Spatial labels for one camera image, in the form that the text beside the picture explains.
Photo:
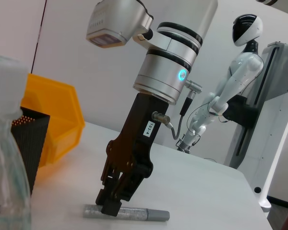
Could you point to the white black humanoid robot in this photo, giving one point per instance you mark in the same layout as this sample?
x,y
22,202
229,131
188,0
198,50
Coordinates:
x,y
240,74

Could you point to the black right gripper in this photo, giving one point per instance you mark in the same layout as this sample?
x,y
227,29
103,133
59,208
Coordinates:
x,y
136,134

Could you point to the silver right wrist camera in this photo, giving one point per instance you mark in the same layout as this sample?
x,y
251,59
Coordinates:
x,y
115,21

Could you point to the yellow plastic bin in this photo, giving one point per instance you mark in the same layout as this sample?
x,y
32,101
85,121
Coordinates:
x,y
60,107

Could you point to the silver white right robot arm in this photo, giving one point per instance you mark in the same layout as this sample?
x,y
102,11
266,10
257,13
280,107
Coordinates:
x,y
168,67

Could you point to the silver glitter pen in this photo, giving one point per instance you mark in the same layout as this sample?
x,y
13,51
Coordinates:
x,y
139,213

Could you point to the black mesh pen holder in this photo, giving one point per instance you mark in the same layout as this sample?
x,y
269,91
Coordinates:
x,y
31,143

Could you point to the white grey robot lift stand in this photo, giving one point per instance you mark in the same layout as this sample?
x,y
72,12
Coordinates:
x,y
273,115

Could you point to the clear green-label water bottle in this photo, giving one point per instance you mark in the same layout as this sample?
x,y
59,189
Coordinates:
x,y
2,155

